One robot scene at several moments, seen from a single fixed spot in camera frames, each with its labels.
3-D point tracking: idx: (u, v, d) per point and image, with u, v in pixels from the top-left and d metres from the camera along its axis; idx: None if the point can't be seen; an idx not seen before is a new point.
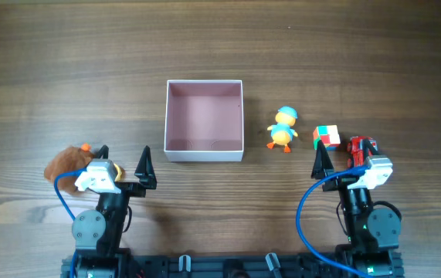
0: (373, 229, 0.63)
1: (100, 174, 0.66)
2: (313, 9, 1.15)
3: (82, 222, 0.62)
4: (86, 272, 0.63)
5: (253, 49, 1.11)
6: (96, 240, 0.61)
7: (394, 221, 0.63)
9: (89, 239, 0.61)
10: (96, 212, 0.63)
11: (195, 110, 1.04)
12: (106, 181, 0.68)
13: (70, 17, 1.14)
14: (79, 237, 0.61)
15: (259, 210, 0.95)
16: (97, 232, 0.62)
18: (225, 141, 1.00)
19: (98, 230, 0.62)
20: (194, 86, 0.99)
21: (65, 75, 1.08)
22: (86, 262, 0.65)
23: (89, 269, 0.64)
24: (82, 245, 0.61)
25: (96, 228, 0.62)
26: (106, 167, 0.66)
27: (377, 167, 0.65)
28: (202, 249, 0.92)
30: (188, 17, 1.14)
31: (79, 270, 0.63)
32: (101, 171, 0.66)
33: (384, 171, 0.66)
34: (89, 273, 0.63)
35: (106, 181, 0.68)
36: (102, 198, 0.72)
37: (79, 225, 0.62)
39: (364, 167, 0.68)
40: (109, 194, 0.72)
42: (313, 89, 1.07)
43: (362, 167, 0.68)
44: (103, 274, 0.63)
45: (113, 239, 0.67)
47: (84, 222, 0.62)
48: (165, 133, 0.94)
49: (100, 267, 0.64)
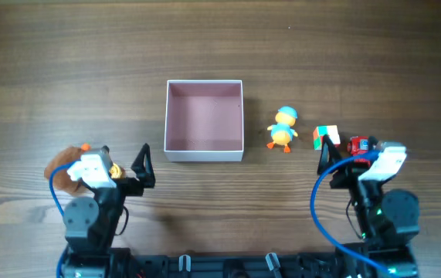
0: (389, 213, 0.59)
1: (92, 162, 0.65)
2: (313, 10, 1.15)
3: (76, 208, 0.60)
4: (75, 270, 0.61)
5: (253, 49, 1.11)
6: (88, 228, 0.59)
7: (410, 204, 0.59)
9: (83, 227, 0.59)
10: (90, 200, 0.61)
11: (195, 110, 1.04)
12: (100, 171, 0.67)
13: (70, 17, 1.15)
14: (69, 224, 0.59)
15: (259, 210, 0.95)
16: (89, 218, 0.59)
18: (225, 141, 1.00)
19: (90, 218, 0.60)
20: (194, 86, 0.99)
21: (64, 75, 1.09)
22: (74, 260, 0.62)
23: (78, 266, 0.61)
24: (73, 231, 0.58)
25: (89, 215, 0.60)
26: (100, 156, 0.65)
27: (391, 150, 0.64)
28: (202, 249, 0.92)
30: (188, 17, 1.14)
31: (67, 268, 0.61)
32: (93, 161, 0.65)
33: (398, 155, 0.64)
34: (79, 271, 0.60)
35: (99, 170, 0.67)
36: (96, 195, 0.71)
37: (71, 213, 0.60)
39: (377, 153, 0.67)
40: (103, 191, 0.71)
42: (313, 89, 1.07)
43: (375, 153, 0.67)
44: (92, 272, 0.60)
45: (105, 232, 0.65)
47: (76, 209, 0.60)
48: (165, 133, 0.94)
49: (89, 265, 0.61)
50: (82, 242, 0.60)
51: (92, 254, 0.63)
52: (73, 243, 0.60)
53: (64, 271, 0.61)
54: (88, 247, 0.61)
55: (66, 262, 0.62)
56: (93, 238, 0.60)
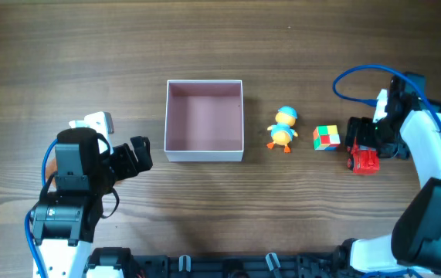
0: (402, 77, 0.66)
1: (98, 118, 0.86)
2: (313, 9, 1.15)
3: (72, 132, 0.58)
4: (48, 209, 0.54)
5: (253, 49, 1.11)
6: (78, 140, 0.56)
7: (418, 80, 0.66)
9: (76, 139, 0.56)
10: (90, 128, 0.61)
11: (195, 110, 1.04)
12: (100, 126, 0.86)
13: (69, 17, 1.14)
14: (63, 137, 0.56)
15: (259, 210, 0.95)
16: (81, 134, 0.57)
18: (225, 141, 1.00)
19: (82, 134, 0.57)
20: (194, 86, 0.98)
21: (64, 75, 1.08)
22: (46, 201, 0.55)
23: (52, 205, 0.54)
24: (63, 145, 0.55)
25: (82, 133, 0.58)
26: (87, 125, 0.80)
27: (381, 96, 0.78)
28: (202, 249, 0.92)
30: (188, 17, 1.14)
31: (39, 206, 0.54)
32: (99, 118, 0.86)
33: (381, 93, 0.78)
34: (52, 210, 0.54)
35: (100, 124, 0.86)
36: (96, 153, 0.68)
37: (67, 133, 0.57)
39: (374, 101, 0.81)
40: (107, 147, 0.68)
42: (313, 89, 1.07)
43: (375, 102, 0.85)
44: (67, 212, 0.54)
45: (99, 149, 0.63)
47: (72, 131, 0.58)
48: (165, 133, 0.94)
49: (66, 203, 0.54)
50: (69, 164, 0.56)
51: (72, 190, 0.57)
52: (60, 164, 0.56)
53: (35, 211, 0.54)
54: (74, 174, 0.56)
55: (41, 201, 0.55)
56: (82, 161, 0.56)
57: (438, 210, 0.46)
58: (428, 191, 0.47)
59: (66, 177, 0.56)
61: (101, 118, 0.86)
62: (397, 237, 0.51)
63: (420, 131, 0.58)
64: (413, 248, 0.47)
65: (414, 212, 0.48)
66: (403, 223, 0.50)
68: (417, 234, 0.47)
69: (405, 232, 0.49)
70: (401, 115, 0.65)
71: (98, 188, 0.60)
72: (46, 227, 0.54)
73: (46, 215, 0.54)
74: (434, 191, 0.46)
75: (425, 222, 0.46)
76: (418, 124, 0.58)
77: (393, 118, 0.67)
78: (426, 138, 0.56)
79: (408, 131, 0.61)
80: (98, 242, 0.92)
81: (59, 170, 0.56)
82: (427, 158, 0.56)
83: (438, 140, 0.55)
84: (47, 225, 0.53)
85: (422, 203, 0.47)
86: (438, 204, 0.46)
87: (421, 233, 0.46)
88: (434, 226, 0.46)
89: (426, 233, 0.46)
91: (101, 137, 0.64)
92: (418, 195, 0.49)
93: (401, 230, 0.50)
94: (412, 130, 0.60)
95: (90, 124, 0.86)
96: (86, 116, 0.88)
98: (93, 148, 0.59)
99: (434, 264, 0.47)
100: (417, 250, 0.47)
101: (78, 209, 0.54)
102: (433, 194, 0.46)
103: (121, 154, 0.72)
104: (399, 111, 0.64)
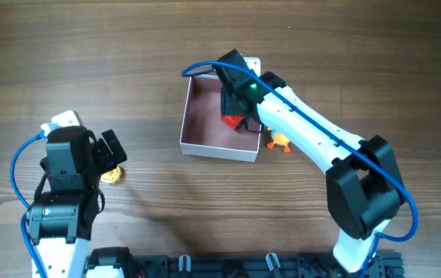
0: (235, 72, 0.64)
1: (66, 116, 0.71)
2: (313, 9, 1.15)
3: (61, 131, 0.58)
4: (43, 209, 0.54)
5: (254, 49, 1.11)
6: (69, 138, 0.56)
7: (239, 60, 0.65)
9: (64, 139, 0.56)
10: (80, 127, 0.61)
11: (210, 106, 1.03)
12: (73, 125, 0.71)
13: (69, 16, 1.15)
14: (53, 137, 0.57)
15: (259, 210, 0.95)
16: (72, 134, 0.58)
18: (234, 139, 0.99)
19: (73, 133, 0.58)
20: (213, 82, 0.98)
21: (63, 75, 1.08)
22: (42, 201, 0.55)
23: (48, 205, 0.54)
24: (55, 144, 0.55)
25: (72, 133, 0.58)
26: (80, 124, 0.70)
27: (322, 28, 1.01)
28: (201, 249, 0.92)
30: (188, 17, 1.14)
31: (34, 207, 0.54)
32: (66, 115, 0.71)
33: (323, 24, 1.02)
34: (48, 209, 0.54)
35: (73, 123, 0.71)
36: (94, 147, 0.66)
37: (57, 132, 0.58)
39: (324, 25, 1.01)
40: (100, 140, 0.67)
42: (313, 89, 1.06)
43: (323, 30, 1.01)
44: (63, 211, 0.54)
45: (89, 167, 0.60)
47: (62, 131, 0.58)
48: (184, 123, 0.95)
49: (61, 202, 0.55)
50: (63, 163, 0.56)
51: (68, 189, 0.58)
52: (53, 164, 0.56)
53: (31, 211, 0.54)
54: (67, 173, 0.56)
55: (35, 201, 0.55)
56: (74, 159, 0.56)
57: (352, 192, 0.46)
58: (334, 184, 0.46)
59: (59, 177, 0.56)
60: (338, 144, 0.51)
61: (72, 116, 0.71)
62: (337, 215, 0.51)
63: (273, 119, 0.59)
64: (359, 227, 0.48)
65: (330, 191, 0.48)
66: (331, 200, 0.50)
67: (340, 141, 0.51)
68: (354, 211, 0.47)
69: (340, 209, 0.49)
70: (249, 111, 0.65)
71: (93, 187, 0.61)
72: (43, 227, 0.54)
73: (42, 214, 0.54)
74: (340, 185, 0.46)
75: (350, 205, 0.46)
76: (269, 115, 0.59)
77: (245, 106, 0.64)
78: (286, 123, 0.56)
79: (268, 119, 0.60)
80: (97, 242, 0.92)
81: (52, 169, 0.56)
82: (298, 138, 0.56)
83: (295, 116, 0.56)
84: (43, 224, 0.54)
85: (330, 174, 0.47)
86: (348, 188, 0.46)
87: (355, 205, 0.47)
88: (357, 201, 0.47)
89: (356, 208, 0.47)
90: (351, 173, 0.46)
91: (92, 136, 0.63)
92: (329, 187, 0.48)
93: (335, 207, 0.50)
94: (272, 120, 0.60)
95: (61, 124, 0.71)
96: (53, 118, 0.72)
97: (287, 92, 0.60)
98: (84, 146, 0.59)
99: (385, 216, 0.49)
100: (368, 218, 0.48)
101: (74, 208, 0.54)
102: (340, 188, 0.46)
103: (99, 150, 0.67)
104: (246, 108, 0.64)
